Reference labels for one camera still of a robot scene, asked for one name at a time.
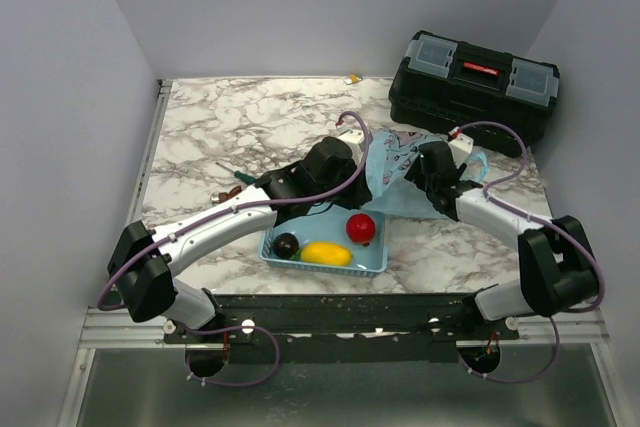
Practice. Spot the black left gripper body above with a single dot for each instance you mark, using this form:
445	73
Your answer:
349	196

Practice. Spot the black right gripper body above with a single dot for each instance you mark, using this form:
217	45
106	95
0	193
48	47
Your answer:
416	173

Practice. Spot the smooth red fake apple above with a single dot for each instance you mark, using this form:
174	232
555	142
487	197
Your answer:
360	229

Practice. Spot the light blue plastic bag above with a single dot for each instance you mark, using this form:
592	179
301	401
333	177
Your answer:
391	155

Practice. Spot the yellow fake fruit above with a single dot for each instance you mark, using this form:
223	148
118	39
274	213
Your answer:
326	253

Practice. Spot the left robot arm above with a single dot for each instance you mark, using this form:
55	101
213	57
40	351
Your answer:
146	261

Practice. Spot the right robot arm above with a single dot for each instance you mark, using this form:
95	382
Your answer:
556	270

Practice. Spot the dark purple fake mangosteen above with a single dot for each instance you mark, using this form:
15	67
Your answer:
285	246

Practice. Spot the light blue plastic basket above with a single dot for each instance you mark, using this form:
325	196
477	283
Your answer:
330	239

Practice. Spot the black plastic toolbox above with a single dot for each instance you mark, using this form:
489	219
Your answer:
443	83

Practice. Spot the small yellow white tag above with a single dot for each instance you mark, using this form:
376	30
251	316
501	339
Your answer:
352	79

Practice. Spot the brown and silver small tool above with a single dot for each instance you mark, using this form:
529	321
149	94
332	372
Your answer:
222	196

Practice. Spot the aluminium extrusion bar right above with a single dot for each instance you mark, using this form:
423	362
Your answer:
581	328

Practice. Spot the aluminium extrusion bar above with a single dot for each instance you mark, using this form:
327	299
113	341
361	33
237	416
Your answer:
581	328
115	330

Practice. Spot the aluminium extrusion bar left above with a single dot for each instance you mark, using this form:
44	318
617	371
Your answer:
115	330

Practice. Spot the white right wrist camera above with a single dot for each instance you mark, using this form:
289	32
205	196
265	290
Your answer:
461	147

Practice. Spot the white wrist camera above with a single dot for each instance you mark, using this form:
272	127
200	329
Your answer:
355	140
461	147

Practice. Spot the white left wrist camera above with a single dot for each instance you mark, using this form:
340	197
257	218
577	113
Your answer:
355	140

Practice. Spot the black front mounting rail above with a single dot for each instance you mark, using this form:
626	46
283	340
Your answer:
350	328

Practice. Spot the aluminium left side rail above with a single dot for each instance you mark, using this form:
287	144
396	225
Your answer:
143	175

